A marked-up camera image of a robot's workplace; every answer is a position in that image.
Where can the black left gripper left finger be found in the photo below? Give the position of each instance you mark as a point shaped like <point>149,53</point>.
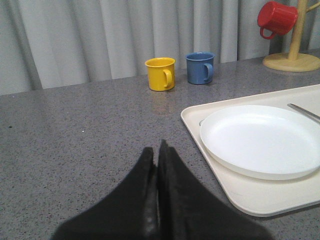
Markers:
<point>129,212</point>

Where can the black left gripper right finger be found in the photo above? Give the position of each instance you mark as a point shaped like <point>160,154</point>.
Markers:
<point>188,211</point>

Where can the white round plate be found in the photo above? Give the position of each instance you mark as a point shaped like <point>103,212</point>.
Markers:
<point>262,142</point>

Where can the steel fork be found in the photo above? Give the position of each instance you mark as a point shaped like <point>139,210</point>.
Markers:
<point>305,112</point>

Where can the cream rabbit serving tray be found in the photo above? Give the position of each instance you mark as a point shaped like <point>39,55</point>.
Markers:
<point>254,196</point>

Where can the yellow enamel mug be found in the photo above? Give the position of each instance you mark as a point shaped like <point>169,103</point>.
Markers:
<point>161,73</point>

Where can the blue enamel mug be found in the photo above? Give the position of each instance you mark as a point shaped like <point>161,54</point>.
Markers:
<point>200,67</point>

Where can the wooden mug tree stand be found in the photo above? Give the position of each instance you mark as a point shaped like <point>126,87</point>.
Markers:
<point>293,61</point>

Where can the grey curtain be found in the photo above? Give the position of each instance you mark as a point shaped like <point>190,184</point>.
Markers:
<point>54,43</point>

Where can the red enamel mug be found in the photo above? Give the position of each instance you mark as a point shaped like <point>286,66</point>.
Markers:
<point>275,18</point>

